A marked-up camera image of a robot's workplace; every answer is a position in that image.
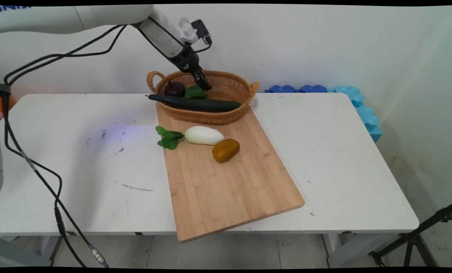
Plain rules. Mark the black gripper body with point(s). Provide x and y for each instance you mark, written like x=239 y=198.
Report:
x=185 y=58

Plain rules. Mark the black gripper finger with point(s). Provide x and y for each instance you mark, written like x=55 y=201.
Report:
x=207 y=84
x=199 y=79

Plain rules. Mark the brown potato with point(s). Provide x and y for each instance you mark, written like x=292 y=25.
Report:
x=226 y=150

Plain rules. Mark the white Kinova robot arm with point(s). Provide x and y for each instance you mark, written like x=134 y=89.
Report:
x=59 y=17

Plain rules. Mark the green leafy vegetable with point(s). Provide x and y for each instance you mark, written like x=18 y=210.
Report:
x=195 y=93

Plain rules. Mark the dark green cucumber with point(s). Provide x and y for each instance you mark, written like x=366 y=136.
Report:
x=195 y=104

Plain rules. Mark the dark purple eggplant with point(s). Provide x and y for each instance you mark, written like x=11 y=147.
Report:
x=174 y=89

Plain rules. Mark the white radish with green leaves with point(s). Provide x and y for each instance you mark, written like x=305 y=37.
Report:
x=205 y=135

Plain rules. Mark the wooden cutting board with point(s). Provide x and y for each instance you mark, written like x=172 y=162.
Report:
x=226 y=185

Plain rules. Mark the light blue foam block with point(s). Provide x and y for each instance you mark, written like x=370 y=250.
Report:
x=366 y=113

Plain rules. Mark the orange object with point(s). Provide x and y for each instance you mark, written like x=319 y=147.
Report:
x=0 y=104

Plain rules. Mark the white table leg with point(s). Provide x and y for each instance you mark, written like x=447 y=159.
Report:
x=25 y=250
x=347 y=248

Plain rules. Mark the black tripod stand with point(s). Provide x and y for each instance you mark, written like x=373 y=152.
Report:
x=415 y=239

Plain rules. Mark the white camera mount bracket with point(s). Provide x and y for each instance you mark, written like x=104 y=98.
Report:
x=187 y=31

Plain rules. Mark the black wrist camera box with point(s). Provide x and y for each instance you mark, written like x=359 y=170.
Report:
x=201 y=31

